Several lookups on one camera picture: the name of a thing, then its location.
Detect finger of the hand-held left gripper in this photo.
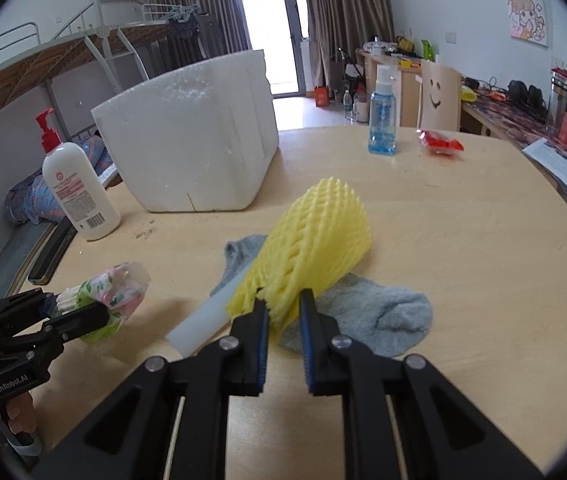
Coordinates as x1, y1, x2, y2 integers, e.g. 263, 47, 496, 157
0, 301, 110, 362
0, 288, 60, 335

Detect wooden desk with drawers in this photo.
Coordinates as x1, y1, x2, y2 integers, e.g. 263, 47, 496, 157
355, 47, 431, 128

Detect grey metal bunk bed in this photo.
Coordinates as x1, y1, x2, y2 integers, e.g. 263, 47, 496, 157
0, 20, 164, 301
136, 2, 214, 81

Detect steel thermos flask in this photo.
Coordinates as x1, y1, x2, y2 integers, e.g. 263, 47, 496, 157
546, 67, 567, 136

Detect blue spray bottle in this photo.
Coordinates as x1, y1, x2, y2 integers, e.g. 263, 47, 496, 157
367, 64, 398, 157

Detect blue checked quilt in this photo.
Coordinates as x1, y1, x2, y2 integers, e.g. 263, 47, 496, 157
4, 135, 114, 226

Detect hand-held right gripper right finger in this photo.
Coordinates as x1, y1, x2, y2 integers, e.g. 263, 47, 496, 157
299, 288, 547, 480

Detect floral tissue packet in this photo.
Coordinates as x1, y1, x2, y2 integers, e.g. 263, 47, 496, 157
58, 261, 151, 345

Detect hanging dark clothes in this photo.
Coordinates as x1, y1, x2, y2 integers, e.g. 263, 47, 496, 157
166, 7, 204, 41

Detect black headphones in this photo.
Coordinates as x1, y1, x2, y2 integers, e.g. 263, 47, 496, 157
507, 79, 547, 111

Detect wooden chair with smiley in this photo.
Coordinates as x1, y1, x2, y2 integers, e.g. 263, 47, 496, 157
416, 59, 463, 132

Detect pink cartoon wall poster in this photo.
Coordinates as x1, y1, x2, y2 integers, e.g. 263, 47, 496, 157
508, 0, 550, 48

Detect red snack packet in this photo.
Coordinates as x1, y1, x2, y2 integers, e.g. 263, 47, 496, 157
417, 129, 465, 159

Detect brown curtain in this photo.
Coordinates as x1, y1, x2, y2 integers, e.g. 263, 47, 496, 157
146, 0, 249, 61
302, 0, 395, 92

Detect white foam box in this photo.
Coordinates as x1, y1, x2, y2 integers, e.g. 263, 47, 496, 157
90, 49, 280, 213

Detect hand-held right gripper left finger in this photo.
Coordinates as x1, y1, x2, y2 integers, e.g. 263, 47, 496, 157
30, 299, 270, 480

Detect grey sock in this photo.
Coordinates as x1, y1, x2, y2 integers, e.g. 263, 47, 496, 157
210, 233, 434, 358

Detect white plastic tube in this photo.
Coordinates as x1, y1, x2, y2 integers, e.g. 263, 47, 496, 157
166, 285, 244, 358

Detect printed paper sheet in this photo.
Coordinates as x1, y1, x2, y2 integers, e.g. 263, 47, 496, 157
522, 136, 567, 212

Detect glass balcony door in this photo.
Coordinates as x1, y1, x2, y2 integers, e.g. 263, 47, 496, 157
232, 0, 311, 96

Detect black smartphone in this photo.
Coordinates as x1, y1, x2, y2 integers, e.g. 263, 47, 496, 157
27, 219, 78, 286

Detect white lotion pump bottle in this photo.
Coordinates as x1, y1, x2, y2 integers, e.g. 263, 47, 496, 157
34, 108, 121, 241

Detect desk with patterned cloth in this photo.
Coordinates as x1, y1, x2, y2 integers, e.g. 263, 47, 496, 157
458, 77, 567, 266

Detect yellow foam fruit net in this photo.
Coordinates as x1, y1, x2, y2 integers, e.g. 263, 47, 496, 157
226, 176, 373, 345

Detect person's left hand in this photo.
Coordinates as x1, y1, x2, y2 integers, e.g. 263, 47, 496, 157
0, 391, 38, 436

